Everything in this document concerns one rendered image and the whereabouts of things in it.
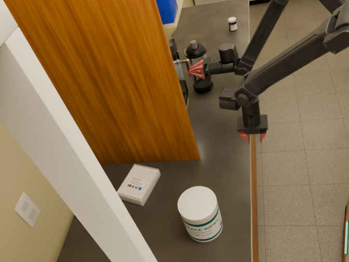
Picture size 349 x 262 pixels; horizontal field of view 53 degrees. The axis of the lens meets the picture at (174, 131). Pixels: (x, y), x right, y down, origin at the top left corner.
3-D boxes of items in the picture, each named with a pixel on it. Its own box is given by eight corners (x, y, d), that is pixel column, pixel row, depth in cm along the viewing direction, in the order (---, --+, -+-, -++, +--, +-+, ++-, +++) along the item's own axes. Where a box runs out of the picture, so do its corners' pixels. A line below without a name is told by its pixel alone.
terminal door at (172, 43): (178, 137, 153) (153, 60, 126) (187, 92, 174) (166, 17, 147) (180, 137, 152) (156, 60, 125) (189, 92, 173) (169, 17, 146)
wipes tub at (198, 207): (184, 243, 122) (174, 219, 112) (188, 210, 131) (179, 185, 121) (222, 243, 119) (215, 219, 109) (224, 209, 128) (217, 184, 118)
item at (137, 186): (118, 199, 143) (115, 193, 140) (137, 169, 152) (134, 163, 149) (143, 206, 137) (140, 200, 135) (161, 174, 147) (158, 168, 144)
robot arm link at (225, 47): (247, 75, 148) (251, 64, 154) (244, 52, 141) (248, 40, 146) (219, 76, 153) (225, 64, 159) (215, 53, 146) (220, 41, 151)
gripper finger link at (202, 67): (185, 69, 154) (206, 66, 152) (187, 60, 159) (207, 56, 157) (189, 81, 159) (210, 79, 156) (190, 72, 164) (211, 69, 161)
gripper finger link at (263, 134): (246, 135, 130) (244, 116, 124) (267, 134, 128) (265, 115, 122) (246, 149, 125) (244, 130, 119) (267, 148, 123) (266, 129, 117)
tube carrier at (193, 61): (189, 91, 180) (180, 55, 166) (197, 78, 187) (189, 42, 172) (209, 93, 175) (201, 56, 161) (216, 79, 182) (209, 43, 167)
